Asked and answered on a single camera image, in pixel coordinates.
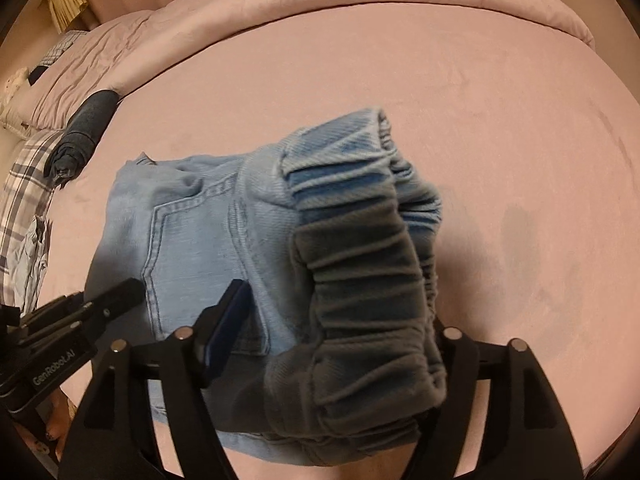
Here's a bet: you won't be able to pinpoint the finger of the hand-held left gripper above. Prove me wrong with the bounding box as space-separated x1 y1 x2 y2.
20 278 146 341

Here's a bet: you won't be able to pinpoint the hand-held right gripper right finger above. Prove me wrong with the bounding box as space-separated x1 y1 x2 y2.
400 327 583 480

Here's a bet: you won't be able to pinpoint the light blue denim pants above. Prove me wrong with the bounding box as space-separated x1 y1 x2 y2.
85 106 448 467

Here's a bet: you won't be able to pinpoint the pink quilt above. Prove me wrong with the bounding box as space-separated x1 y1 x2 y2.
25 0 596 131

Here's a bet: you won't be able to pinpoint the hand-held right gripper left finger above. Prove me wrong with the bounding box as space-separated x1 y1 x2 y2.
57 280 249 480

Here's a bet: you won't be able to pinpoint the person's left hand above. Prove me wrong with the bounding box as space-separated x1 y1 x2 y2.
44 392 78 461

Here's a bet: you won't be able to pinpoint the pale grey-blue garment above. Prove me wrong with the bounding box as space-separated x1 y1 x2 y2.
10 215 53 311

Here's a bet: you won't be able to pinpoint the dark grey folded garment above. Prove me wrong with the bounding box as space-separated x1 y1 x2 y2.
44 89 121 188

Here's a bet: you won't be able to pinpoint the cream pillow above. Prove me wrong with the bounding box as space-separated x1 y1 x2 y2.
0 67 32 131

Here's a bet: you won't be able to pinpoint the plaid bed sheet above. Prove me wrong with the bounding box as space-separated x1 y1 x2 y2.
0 127 66 286

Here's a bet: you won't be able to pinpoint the plaid pillow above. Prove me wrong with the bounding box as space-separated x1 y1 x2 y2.
32 30 88 68

